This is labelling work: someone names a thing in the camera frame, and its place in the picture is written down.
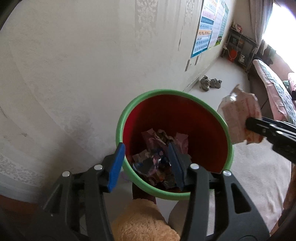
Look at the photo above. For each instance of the white table cloth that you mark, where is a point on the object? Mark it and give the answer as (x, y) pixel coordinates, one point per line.
(254, 185)

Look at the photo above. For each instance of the red bin with green rim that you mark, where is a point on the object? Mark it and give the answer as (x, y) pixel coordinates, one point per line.
(196, 129)

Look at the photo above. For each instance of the sheer curtain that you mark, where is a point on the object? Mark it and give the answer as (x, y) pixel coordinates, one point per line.
(256, 18)

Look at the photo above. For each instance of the dark clothes pile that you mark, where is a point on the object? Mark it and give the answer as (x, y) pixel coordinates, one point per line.
(267, 52)

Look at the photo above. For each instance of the blue bordered wall poster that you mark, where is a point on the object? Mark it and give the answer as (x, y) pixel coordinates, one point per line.
(204, 30)

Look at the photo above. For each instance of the white grid wall poster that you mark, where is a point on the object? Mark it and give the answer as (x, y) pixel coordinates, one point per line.
(217, 25)

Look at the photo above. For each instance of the dark metal shelf table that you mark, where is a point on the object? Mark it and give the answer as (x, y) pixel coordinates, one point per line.
(245, 41)

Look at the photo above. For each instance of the pink bed sheet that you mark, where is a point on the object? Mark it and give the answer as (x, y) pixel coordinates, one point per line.
(266, 92)

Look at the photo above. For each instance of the bright window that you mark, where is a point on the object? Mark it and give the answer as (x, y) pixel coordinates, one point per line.
(282, 27)

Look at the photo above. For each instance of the pink floral paper pack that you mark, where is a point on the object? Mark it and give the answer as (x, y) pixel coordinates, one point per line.
(235, 111)

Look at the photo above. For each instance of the heap of wrappers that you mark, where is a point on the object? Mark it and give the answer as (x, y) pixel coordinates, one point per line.
(152, 157)

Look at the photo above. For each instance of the brown plush blanket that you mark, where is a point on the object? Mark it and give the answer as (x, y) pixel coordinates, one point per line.
(138, 222)

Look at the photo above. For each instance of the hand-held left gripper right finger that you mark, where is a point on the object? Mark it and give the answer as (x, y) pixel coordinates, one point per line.
(177, 166)

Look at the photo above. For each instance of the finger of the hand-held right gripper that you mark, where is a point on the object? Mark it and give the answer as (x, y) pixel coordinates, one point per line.
(266, 129)

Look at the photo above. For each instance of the white wall plate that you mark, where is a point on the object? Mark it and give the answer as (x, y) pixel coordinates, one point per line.
(187, 65)
(196, 59)

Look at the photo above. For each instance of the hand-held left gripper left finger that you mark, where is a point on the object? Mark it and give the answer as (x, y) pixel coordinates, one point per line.
(116, 166)

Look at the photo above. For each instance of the pink pillow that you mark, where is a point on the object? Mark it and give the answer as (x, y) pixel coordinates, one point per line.
(292, 82)

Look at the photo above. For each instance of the small red bucket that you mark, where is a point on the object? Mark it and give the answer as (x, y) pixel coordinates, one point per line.
(232, 55)

